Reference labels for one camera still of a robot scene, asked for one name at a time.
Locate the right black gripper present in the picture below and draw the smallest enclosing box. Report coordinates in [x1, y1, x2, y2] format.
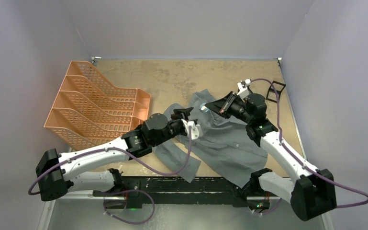
[206, 92, 253, 124]

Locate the grey button-up shirt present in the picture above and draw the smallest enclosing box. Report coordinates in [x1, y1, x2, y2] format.
[153, 89, 268, 187]

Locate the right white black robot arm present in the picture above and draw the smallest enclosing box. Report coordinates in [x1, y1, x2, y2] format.
[205, 92, 337, 221]

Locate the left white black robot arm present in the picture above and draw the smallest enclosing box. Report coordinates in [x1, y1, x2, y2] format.
[28, 107, 202, 202]

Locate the orange plastic file organizer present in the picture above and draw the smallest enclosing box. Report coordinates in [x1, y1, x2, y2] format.
[44, 61, 151, 150]

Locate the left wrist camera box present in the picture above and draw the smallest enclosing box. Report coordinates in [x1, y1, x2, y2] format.
[181, 119, 203, 140]

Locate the right black display frame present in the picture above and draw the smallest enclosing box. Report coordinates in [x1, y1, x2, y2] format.
[266, 80, 286, 103]

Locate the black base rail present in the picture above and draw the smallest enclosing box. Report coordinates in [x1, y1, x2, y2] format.
[93, 176, 278, 210]

